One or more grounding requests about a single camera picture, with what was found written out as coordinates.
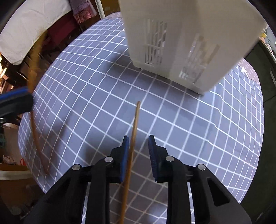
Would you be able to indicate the white plastic utensil holder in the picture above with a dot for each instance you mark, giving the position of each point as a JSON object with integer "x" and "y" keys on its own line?
{"x": 193, "y": 43}

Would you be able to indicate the blue checkered tablecloth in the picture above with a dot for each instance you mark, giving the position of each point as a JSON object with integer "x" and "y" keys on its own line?
{"x": 85, "y": 104}

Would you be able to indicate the purple apron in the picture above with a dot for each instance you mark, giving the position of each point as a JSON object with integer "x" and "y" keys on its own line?
{"x": 82, "y": 10}

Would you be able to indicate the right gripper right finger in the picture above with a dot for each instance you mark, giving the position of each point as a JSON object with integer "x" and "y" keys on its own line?
{"x": 193, "y": 187}

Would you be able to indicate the white hanging sheet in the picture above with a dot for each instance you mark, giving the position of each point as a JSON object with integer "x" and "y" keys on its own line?
{"x": 26, "y": 26}

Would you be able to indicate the red wooden chair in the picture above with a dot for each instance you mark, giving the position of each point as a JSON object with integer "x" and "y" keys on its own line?
{"x": 58, "y": 37}

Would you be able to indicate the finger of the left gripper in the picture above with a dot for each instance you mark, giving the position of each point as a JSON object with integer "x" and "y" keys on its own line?
{"x": 14, "y": 105}
{"x": 14, "y": 94}

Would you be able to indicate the wooden chopstick seven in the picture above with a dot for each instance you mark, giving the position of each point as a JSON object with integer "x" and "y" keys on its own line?
{"x": 129, "y": 164}

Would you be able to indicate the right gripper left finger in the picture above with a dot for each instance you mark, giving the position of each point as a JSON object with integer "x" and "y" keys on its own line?
{"x": 83, "y": 187}

